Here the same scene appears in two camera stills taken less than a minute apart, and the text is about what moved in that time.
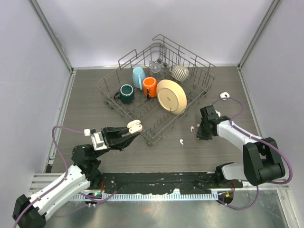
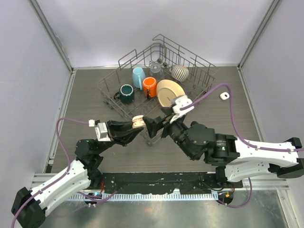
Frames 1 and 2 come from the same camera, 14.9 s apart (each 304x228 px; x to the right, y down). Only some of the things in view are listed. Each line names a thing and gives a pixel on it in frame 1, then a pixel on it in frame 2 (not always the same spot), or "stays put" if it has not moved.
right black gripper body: [203, 132] to [176, 130]
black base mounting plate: [153, 182] stays put
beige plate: [171, 97] stays put
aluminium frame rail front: [38, 181] stays put
